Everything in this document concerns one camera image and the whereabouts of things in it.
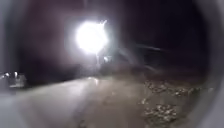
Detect street lamp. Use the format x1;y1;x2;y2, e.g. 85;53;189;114
75;19;111;68

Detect grey paved path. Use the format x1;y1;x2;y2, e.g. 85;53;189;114
0;75;158;128

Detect rough ground verge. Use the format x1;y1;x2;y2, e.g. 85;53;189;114
109;68;214;128

